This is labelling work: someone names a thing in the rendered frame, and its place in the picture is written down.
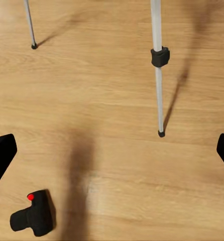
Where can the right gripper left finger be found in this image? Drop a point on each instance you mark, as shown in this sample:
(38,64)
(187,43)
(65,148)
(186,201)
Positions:
(8,149)

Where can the digital camera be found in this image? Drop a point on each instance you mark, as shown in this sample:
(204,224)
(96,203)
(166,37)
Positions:
(38,216)

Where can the camera tripod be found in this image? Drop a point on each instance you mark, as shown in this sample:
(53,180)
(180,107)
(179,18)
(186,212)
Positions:
(160,54)

